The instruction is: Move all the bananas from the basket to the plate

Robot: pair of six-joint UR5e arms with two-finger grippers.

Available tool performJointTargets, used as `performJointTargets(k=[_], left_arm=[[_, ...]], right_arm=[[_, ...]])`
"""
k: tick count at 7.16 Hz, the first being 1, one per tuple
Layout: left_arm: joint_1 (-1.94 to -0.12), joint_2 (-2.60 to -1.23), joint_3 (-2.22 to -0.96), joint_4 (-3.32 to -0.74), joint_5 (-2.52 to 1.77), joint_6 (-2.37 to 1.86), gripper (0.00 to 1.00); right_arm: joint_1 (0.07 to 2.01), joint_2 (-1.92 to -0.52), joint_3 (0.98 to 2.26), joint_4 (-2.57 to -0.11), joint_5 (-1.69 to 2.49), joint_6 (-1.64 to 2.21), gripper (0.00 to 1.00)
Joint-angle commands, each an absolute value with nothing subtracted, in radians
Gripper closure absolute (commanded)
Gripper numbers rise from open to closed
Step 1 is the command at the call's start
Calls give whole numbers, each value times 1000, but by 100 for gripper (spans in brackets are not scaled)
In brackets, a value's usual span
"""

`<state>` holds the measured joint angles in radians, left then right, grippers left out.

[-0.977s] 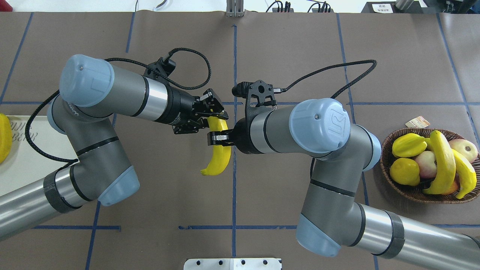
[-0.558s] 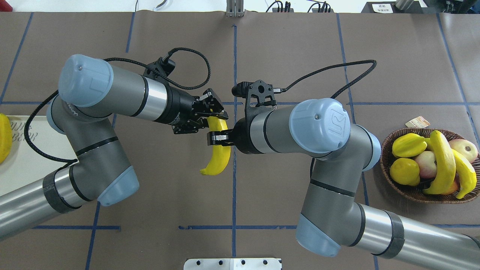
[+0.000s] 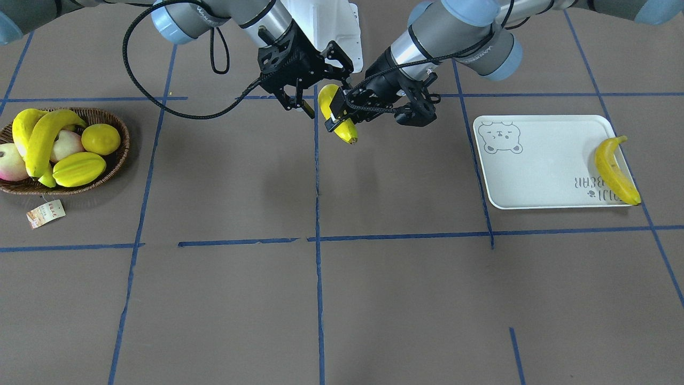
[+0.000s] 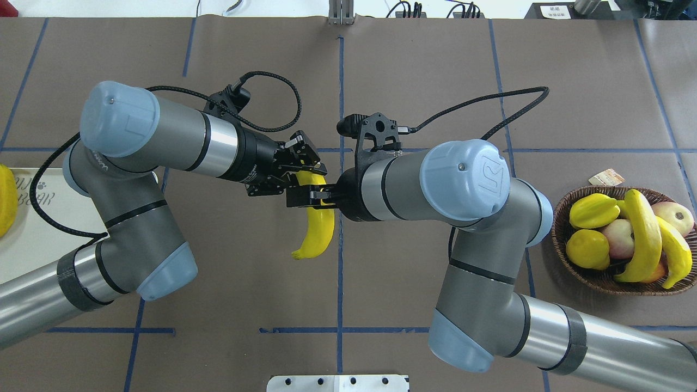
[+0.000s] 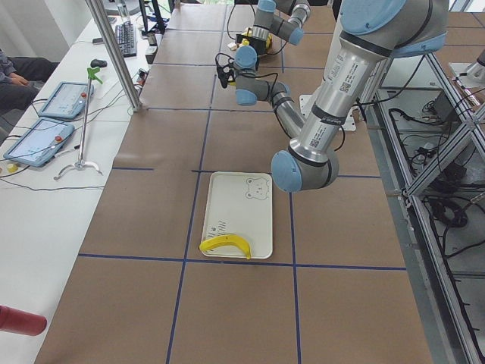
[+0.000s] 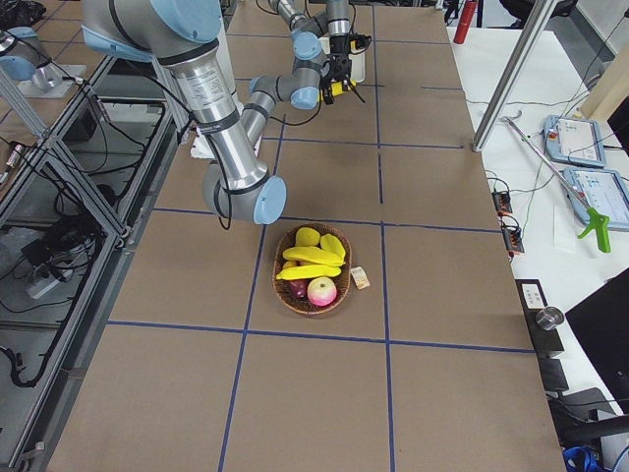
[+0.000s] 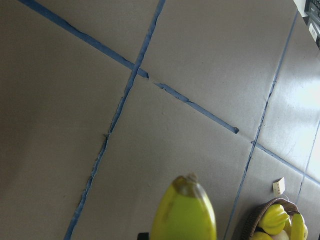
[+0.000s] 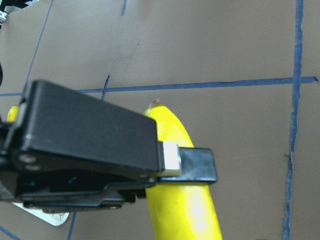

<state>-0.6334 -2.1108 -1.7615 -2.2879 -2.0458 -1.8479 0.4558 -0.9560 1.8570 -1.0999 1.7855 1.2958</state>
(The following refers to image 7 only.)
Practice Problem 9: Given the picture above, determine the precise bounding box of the yellow banana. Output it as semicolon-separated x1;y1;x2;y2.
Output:
149;173;217;240
290;213;308;240

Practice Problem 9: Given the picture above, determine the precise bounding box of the brown wicker basket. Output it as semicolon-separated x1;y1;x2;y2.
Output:
239;197;300;240

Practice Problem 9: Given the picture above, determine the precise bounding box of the yellow star fruit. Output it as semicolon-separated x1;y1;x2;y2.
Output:
258;204;290;235

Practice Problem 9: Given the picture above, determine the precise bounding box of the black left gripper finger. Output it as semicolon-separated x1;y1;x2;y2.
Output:
137;232;150;240

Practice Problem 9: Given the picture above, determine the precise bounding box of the paper price tag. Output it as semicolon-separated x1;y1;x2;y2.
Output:
272;177;286;197

